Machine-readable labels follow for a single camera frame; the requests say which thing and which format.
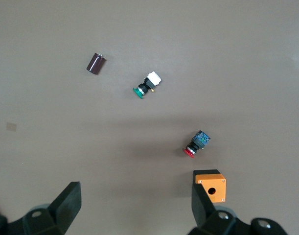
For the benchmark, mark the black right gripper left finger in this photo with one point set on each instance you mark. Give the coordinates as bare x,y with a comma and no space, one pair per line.
63,210

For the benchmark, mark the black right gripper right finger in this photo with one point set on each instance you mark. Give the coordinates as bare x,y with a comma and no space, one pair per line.
203,213

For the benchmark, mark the small brown tape patch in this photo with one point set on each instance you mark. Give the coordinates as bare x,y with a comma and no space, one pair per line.
11,126

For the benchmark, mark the dark brown cylindrical capacitor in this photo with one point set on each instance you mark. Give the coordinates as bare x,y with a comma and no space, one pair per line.
96,64

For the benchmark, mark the orange button enclosure box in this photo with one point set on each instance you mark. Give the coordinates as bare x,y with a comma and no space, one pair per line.
216,186

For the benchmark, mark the red push button switch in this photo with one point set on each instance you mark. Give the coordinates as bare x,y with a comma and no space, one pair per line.
197,144

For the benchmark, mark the green push button switch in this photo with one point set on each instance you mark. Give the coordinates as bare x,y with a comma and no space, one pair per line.
149,82

